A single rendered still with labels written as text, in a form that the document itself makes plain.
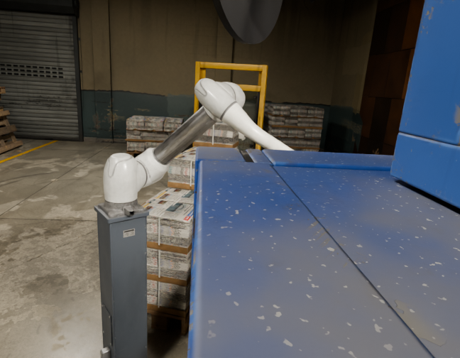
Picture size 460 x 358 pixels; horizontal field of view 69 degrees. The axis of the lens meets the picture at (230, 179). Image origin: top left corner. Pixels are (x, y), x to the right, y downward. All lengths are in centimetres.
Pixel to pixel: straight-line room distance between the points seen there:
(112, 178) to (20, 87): 843
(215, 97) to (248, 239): 122
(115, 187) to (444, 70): 148
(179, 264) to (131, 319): 44
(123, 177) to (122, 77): 763
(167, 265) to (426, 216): 203
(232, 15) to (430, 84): 19
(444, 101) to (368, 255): 15
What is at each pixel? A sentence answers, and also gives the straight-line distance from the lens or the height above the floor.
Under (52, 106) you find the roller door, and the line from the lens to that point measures 970.
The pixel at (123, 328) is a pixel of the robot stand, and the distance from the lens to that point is 198.
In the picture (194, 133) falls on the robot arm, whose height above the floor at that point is 139.
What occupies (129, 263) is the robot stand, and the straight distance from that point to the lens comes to 178.
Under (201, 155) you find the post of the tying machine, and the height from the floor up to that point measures 155.
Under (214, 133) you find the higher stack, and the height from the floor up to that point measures 120.
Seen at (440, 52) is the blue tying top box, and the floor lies 165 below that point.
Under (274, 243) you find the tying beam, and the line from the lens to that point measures 16.
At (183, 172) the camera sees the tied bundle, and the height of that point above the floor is 96.
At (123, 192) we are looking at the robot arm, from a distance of 164.
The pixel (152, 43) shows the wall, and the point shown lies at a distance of 908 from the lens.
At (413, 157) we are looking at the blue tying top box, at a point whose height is 157.
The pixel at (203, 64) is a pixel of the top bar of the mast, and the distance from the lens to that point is 364.
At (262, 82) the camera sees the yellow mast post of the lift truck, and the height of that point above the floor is 168.
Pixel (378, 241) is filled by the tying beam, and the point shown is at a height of 155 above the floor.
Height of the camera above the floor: 162
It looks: 15 degrees down
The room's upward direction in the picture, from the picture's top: 4 degrees clockwise
